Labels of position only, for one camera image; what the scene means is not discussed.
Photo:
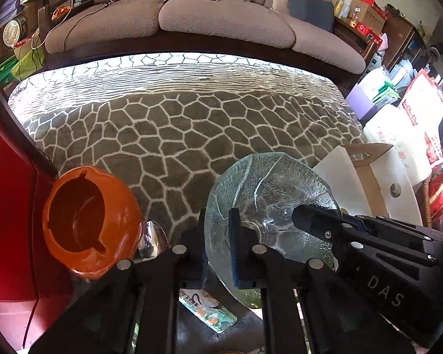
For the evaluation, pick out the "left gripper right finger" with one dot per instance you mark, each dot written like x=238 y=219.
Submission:
x=248 y=257

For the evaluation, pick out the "orange ceramic ashtray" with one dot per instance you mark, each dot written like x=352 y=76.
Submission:
x=90 y=221

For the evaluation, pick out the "colourful snack packet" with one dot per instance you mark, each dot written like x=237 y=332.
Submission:
x=207 y=309

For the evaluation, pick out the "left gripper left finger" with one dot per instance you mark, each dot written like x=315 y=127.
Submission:
x=192 y=266

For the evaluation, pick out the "clear green glass bowl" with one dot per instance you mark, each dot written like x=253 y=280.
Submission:
x=265 y=188

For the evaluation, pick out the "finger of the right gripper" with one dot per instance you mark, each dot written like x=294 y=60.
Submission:
x=320 y=223

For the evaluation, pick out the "red gift box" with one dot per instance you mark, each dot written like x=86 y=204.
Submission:
x=31 y=280

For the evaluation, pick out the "white cardboard box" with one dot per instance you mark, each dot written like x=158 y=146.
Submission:
x=370 y=180

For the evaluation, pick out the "metal spoon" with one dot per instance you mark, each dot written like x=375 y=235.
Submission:
x=153 y=241

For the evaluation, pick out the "dark blue cushion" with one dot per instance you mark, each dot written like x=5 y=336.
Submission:
x=319 y=13

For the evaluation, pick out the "brown fabric sofa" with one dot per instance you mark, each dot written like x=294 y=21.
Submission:
x=251 y=28

